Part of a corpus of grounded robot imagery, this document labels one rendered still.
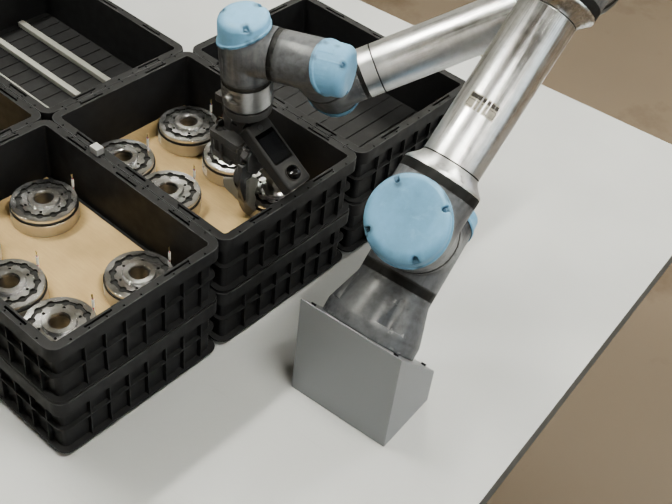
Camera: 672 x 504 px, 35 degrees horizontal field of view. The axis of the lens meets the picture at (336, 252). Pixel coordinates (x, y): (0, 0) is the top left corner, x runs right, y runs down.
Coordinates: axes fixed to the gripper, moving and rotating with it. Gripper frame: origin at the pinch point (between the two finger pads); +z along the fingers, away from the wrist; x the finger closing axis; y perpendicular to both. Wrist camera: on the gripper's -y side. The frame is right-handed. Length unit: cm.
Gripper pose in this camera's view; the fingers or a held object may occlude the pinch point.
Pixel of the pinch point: (262, 203)
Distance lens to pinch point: 171.7
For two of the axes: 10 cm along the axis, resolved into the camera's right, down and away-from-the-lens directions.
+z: -0.2, 6.6, 7.5
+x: -6.6, 5.5, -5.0
